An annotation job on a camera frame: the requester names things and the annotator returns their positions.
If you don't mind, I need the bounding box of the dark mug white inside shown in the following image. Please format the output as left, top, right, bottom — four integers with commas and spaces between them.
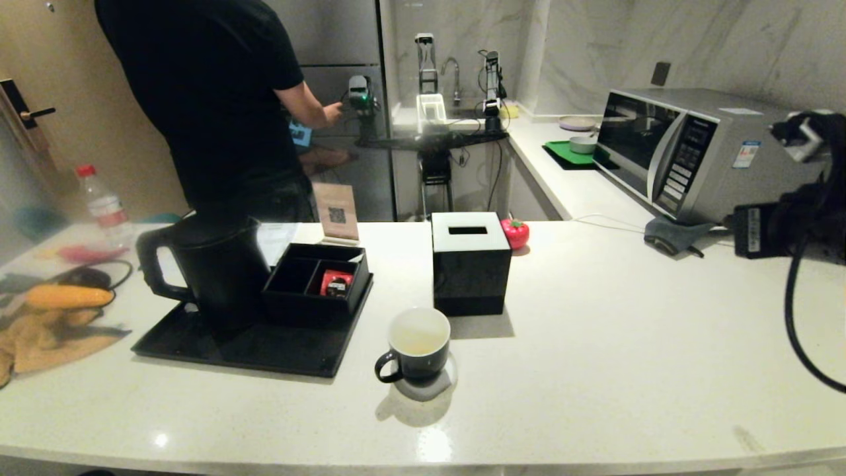
374, 308, 452, 385

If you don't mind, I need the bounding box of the red tomato shaped ornament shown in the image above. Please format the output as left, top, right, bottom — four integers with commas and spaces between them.
500, 218, 530, 251

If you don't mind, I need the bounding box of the plastic bottle red cap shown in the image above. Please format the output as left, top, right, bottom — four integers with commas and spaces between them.
75, 165, 134, 247

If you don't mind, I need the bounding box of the thin white cable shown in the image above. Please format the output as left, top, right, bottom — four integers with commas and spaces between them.
572, 213, 655, 229

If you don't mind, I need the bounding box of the chrome sink faucet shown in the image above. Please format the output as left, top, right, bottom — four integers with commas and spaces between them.
441, 58, 462, 108

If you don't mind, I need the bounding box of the grey refrigerator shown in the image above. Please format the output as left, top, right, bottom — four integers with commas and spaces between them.
268, 0, 397, 222

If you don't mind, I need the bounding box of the silver microwave oven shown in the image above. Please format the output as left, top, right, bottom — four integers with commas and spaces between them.
593, 89, 843, 225

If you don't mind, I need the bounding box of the yellow cloth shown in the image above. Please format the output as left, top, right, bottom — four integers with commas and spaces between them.
0, 307, 126, 387

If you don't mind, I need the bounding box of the black electric kettle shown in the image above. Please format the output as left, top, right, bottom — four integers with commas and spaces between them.
135, 213, 273, 331

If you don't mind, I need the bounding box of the green tray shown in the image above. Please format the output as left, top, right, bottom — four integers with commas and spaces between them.
543, 140, 612, 171

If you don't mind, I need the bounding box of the person in black shirt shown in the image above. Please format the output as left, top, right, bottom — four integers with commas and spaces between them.
93, 0, 315, 223

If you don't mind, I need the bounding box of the black serving tray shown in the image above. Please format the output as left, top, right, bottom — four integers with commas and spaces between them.
131, 264, 373, 379

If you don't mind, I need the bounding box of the red chili pepper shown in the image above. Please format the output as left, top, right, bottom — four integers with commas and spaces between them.
56, 245, 126, 264

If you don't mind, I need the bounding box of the white round coaster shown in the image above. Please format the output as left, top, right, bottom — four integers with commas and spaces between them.
391, 354, 458, 403

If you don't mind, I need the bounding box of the white dish rack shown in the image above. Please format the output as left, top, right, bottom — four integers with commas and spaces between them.
415, 94, 449, 132

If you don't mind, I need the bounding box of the brown QR code sign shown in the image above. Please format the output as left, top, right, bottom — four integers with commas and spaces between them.
312, 182, 360, 243

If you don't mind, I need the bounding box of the red sachet packet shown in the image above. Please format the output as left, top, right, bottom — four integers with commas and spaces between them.
319, 270, 355, 298

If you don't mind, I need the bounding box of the black mounting bar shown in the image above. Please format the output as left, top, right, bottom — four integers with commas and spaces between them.
357, 130, 510, 151

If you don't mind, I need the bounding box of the grey folded cloth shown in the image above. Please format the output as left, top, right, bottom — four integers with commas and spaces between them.
643, 217, 716, 258

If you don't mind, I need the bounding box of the white paper sheet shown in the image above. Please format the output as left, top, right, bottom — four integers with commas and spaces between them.
254, 221, 299, 266

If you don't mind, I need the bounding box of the black door handle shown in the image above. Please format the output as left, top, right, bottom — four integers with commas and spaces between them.
0, 78, 56, 130

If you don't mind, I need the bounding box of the black tissue box white lid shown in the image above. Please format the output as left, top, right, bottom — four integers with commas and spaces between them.
431, 212, 513, 317

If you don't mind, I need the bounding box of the black stand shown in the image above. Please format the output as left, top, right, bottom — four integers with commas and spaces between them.
419, 150, 455, 215

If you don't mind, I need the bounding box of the black compartment box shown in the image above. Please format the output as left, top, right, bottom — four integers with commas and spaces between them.
261, 243, 374, 325

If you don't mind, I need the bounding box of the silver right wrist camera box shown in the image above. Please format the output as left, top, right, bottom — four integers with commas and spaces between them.
770, 110, 835, 164

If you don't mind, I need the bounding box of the person's right forearm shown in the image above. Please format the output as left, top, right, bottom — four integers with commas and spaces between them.
274, 79, 331, 131

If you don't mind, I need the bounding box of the yellow corn cob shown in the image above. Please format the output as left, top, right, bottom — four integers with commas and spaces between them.
25, 286, 114, 310

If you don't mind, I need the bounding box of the black computer mouse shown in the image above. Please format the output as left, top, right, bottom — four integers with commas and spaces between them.
56, 268, 110, 289

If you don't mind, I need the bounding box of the teal object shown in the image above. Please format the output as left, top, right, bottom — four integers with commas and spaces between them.
13, 205, 52, 240

